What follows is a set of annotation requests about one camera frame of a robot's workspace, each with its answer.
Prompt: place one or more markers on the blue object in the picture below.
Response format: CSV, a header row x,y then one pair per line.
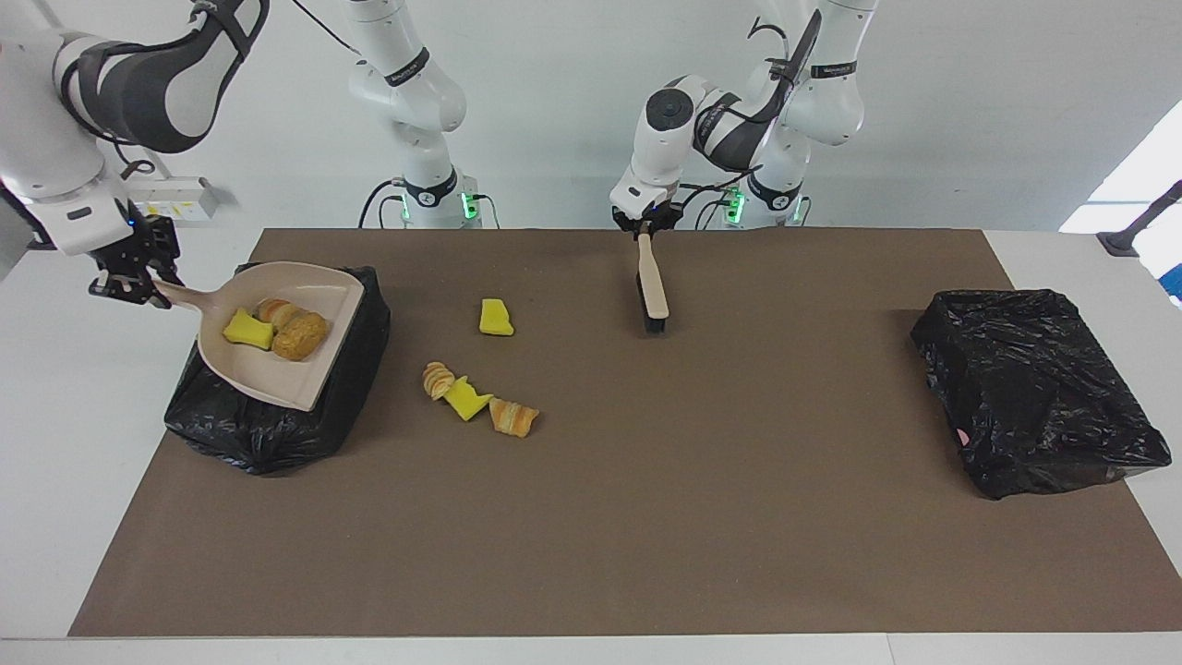
x,y
1175,284

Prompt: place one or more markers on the beige brush black bristles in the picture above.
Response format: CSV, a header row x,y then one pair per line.
x,y
654,286

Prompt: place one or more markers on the brown table mat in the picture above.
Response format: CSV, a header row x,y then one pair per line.
x,y
591,554

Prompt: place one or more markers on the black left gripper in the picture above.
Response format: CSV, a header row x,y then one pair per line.
x,y
648,218

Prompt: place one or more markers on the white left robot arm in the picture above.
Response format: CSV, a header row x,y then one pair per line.
x,y
831,102

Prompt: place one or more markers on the black bagged pink bin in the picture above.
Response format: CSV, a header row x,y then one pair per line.
x,y
1034,397

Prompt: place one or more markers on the yellow sponge piece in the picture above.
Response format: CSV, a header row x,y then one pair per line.
x,y
495,318
466,400
247,331

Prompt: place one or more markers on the brown toy bread roll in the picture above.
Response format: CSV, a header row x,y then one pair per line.
x,y
300,338

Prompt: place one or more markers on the white wall outlet box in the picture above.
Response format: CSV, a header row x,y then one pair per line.
x,y
180,199

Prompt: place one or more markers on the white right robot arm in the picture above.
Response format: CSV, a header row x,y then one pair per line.
x,y
37,157

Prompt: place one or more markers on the beige plastic dustpan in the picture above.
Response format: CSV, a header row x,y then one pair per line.
x,y
277,374

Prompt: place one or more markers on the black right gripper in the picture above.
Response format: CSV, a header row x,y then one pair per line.
x,y
152,242

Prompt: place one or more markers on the striped toy croissant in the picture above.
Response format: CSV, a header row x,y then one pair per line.
x,y
513,417
437,380
277,311

